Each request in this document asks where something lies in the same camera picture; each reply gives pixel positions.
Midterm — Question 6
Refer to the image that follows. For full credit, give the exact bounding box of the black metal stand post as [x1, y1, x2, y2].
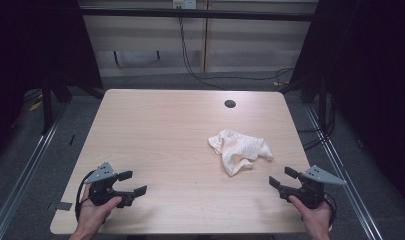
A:
[317, 75, 328, 132]
[40, 78, 55, 135]

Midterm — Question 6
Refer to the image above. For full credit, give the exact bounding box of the bundle of black floor cables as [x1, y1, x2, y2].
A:
[297, 94, 337, 152]

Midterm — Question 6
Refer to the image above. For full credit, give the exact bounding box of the white floral print cloth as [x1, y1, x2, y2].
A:
[208, 129, 274, 177]

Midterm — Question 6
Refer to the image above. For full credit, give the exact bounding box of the person's right hand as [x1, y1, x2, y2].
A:
[288, 194, 333, 235]

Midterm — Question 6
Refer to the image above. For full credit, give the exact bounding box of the person's left hand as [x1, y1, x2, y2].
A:
[77, 186, 123, 234]

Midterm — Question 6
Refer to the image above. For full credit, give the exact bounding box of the black hanging wall cable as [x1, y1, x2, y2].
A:
[178, 16, 228, 91]

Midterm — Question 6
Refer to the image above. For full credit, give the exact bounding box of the right hand-held gripper black cable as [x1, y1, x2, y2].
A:
[323, 191, 339, 228]

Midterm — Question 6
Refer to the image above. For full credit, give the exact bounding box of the thin black floor cable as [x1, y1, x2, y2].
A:
[203, 67, 295, 82]

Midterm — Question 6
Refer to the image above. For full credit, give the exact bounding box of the grey tape piece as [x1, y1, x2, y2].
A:
[54, 201, 73, 212]

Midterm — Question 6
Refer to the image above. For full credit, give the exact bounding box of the hand-held gripper black cable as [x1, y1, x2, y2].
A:
[74, 169, 96, 223]
[323, 191, 339, 228]

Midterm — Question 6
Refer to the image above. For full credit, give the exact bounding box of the metal floor rail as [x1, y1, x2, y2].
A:
[0, 109, 66, 240]
[304, 104, 384, 240]

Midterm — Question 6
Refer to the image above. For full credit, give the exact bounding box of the white wall outlet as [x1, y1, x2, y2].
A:
[172, 0, 198, 10]

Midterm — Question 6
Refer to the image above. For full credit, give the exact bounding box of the left hand-held gripper black cable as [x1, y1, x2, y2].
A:
[74, 169, 96, 223]

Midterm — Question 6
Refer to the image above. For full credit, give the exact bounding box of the black horizontal metal bar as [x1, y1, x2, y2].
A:
[79, 8, 319, 22]

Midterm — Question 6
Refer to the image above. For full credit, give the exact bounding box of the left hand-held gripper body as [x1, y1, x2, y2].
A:
[84, 162, 136, 208]

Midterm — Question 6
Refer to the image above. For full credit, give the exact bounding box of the dark curtain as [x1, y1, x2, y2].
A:
[289, 0, 405, 211]
[0, 0, 104, 161]

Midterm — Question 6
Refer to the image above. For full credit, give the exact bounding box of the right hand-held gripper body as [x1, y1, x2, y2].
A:
[279, 165, 348, 210]

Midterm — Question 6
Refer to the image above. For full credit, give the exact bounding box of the yellow floor item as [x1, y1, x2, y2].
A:
[28, 99, 44, 112]

